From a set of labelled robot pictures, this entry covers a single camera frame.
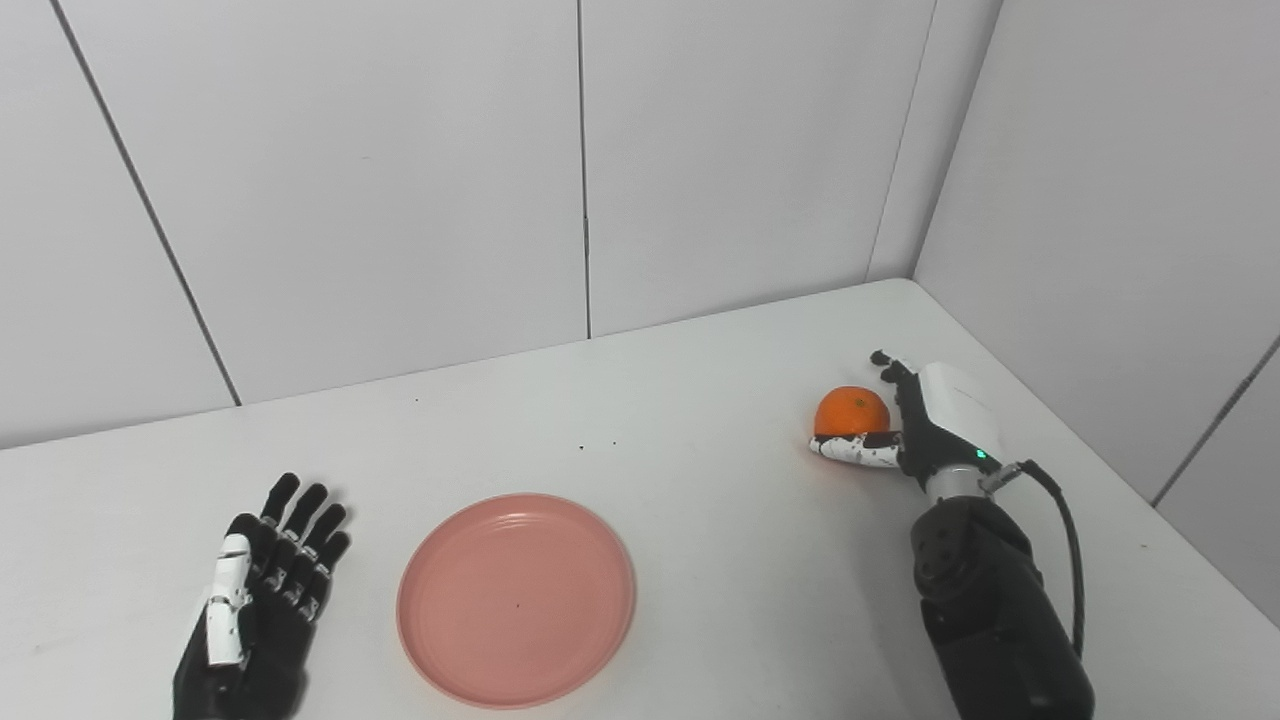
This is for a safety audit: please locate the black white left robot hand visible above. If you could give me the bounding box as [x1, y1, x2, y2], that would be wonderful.
[171, 472, 353, 720]

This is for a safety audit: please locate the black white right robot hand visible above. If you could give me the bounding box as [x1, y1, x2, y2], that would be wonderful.
[808, 349, 1007, 503]

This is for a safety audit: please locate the orange fruit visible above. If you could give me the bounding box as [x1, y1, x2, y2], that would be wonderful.
[814, 386, 892, 439]

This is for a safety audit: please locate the pink round plate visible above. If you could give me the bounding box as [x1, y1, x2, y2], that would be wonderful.
[396, 492, 638, 710]

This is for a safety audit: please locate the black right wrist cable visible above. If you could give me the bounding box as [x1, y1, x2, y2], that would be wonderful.
[980, 459, 1087, 661]

